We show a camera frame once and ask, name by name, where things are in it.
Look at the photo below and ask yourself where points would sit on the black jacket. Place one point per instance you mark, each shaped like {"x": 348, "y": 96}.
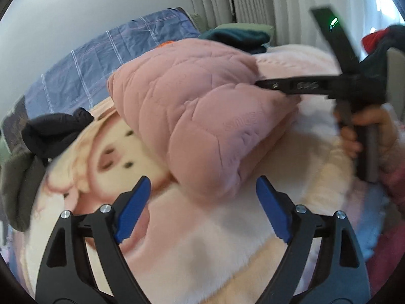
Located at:
{"x": 48, "y": 136}

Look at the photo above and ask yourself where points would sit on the blue plaid bed sheet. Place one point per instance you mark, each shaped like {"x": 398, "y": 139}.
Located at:
{"x": 79, "y": 79}

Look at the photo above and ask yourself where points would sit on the pink quilted fleece jacket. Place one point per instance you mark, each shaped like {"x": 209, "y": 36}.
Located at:
{"x": 195, "y": 105}

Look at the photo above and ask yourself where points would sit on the white pink cartoon blanket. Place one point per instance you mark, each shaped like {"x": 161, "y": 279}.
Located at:
{"x": 187, "y": 249}

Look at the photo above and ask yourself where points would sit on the grey window curtain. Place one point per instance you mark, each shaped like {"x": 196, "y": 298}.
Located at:
{"x": 292, "y": 20}

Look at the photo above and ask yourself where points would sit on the pink sleeve forearm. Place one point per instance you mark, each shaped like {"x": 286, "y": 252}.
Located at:
{"x": 390, "y": 247}

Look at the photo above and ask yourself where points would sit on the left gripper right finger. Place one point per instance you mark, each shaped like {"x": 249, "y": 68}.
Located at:
{"x": 323, "y": 262}

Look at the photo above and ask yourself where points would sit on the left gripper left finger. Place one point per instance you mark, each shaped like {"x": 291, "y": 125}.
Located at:
{"x": 82, "y": 261}

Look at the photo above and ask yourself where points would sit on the light green pillow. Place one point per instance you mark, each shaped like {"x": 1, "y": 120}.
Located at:
{"x": 202, "y": 26}

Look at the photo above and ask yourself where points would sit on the grey sherpa fleece garment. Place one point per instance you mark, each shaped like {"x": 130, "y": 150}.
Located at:
{"x": 21, "y": 176}

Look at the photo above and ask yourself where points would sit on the person's right hand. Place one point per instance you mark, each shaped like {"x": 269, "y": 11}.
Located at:
{"x": 372, "y": 115}

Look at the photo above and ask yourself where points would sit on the dark green garment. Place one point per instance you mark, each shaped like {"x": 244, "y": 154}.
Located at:
{"x": 249, "y": 41}

